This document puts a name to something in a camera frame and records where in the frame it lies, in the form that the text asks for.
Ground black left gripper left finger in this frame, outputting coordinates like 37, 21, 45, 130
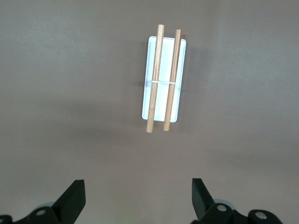
13, 179, 86, 224

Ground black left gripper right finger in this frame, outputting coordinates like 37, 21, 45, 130
189, 178, 284, 224

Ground white towel rack wooden rods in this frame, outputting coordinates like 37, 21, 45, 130
141, 24, 187, 133

